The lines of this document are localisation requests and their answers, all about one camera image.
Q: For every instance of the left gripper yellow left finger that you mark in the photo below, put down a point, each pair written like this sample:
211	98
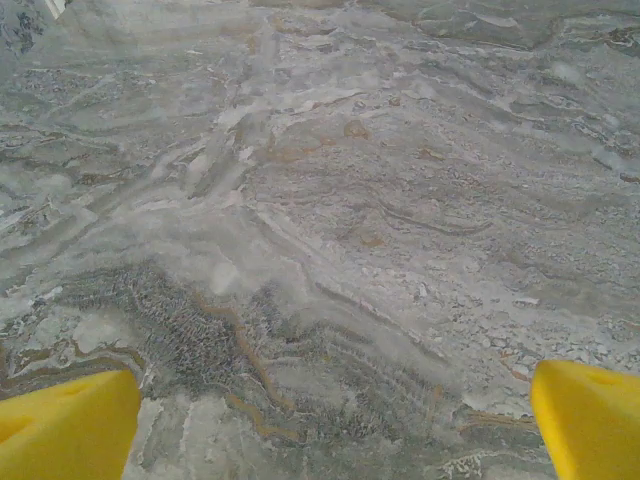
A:
65	430

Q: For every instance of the aluminium corner post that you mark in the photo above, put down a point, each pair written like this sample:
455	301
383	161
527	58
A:
56	6

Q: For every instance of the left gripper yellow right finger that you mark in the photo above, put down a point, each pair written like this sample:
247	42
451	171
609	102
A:
595	425

